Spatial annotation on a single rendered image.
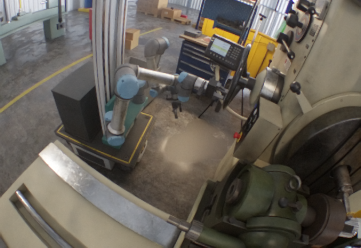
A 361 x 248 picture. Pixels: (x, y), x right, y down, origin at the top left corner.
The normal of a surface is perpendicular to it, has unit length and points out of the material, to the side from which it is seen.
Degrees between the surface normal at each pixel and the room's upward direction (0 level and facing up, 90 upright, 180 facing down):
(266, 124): 90
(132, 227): 0
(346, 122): 90
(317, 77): 90
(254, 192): 21
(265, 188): 9
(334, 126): 90
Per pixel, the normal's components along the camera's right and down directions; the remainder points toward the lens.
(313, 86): -0.40, 0.55
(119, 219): 0.19, -0.73
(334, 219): 0.04, -0.49
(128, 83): 0.43, 0.58
